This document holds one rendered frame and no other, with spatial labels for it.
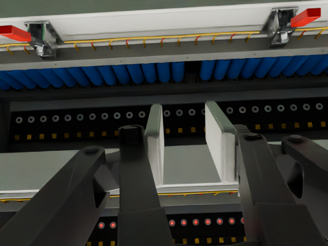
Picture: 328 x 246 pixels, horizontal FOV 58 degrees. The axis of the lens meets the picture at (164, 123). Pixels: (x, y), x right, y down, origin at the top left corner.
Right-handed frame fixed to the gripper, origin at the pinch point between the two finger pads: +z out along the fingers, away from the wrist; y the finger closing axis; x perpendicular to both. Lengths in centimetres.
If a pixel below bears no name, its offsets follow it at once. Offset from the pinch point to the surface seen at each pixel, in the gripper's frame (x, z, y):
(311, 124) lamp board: -8.5, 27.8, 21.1
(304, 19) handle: 6.8, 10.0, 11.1
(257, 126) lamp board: -8.3, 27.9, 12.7
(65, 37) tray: 6.6, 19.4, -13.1
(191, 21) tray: 7.6, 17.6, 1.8
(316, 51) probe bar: 3.4, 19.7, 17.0
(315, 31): 5.6, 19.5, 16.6
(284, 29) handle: 6.1, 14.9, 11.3
